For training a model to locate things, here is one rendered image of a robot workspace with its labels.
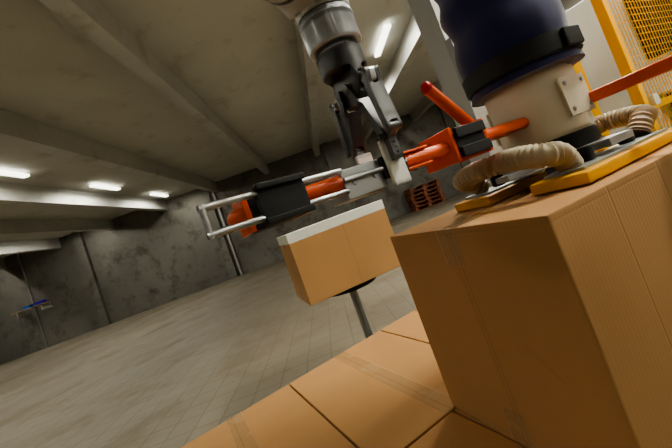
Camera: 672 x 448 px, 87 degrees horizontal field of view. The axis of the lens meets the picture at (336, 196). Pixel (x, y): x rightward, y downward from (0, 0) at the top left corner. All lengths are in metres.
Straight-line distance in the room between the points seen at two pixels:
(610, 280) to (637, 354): 0.10
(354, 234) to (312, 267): 0.30
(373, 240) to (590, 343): 1.59
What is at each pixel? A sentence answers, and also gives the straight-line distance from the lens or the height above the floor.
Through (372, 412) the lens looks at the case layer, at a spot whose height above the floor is 0.54.
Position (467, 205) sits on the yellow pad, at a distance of 0.80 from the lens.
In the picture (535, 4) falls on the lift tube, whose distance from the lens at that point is 0.81.
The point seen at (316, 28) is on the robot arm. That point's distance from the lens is 0.58.
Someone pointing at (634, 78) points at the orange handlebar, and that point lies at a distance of 0.82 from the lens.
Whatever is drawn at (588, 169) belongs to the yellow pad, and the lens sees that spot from 0.67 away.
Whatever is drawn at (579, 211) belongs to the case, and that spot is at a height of 0.93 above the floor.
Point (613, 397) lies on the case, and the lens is 0.61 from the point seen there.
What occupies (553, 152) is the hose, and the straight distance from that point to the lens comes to 0.66.
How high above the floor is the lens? 1.04
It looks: 3 degrees up
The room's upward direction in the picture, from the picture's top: 20 degrees counter-clockwise
